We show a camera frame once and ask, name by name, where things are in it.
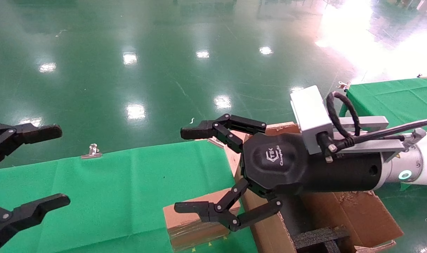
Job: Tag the black foam insert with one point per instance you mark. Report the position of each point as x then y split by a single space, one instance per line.
319 237

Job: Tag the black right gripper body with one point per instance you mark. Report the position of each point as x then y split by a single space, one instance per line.
276 165

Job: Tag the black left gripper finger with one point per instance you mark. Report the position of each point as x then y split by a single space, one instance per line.
27 212
31 134

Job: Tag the large open cardboard carton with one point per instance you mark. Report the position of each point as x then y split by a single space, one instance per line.
357 218

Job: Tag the small brown cardboard box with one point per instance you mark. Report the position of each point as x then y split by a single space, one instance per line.
189 228

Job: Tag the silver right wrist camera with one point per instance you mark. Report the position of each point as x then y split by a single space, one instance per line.
310 112

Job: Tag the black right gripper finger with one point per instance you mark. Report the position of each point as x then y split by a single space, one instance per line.
213 211
213 128

